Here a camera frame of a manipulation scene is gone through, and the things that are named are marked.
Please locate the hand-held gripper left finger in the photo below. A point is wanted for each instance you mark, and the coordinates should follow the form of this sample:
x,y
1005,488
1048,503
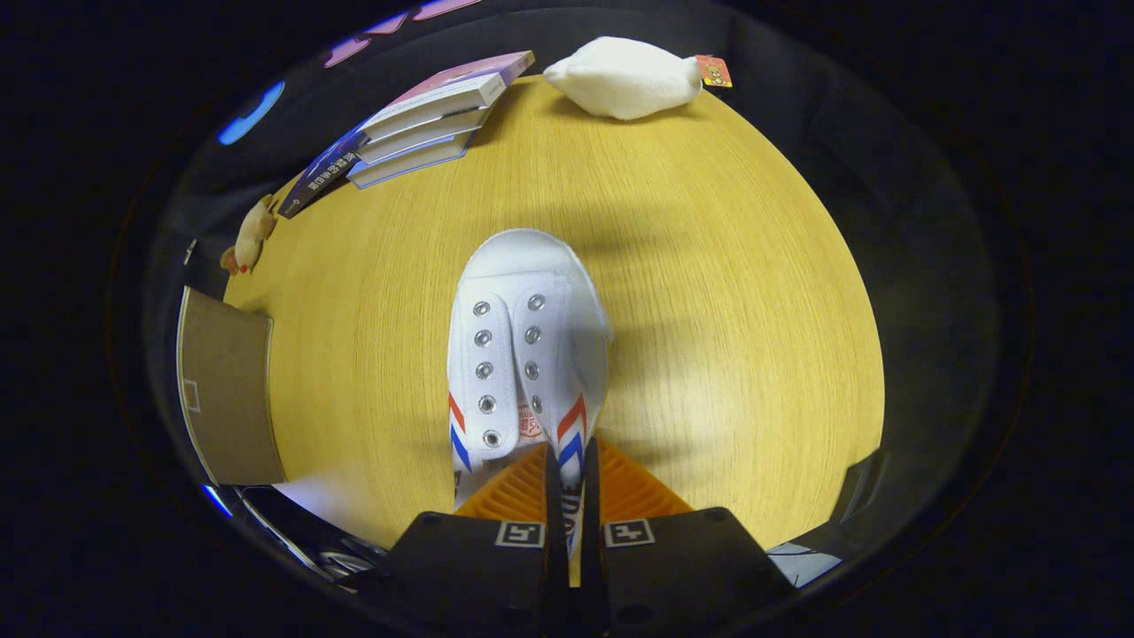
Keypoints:
x,y
555,540

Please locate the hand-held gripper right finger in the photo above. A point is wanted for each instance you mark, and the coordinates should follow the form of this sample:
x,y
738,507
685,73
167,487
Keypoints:
x,y
592,540

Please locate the white canvas shoe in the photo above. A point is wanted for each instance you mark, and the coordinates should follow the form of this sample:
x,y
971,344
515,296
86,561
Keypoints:
x,y
523,266

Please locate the beige fabric storage box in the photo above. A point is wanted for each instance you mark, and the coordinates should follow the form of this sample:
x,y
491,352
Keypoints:
x,y
230,390

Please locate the light blue cover book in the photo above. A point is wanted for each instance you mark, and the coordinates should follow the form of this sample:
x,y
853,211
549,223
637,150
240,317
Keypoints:
x,y
407,161

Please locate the grey cover book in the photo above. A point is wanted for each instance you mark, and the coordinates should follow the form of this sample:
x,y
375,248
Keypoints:
x,y
425,135

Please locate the brown plush dog toy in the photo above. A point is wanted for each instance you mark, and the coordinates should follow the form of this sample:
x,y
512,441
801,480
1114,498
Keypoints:
x,y
252,235

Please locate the white plush toy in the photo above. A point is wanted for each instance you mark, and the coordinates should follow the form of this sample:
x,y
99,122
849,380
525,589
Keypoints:
x,y
620,80

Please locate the white clothes peg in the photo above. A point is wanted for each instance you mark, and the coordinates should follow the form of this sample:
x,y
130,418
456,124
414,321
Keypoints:
x,y
190,252

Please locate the pink cover book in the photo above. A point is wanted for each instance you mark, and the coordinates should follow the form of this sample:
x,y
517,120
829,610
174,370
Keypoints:
x,y
452,84

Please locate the black backdrop cloth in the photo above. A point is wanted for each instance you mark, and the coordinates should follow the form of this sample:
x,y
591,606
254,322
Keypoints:
x,y
842,133

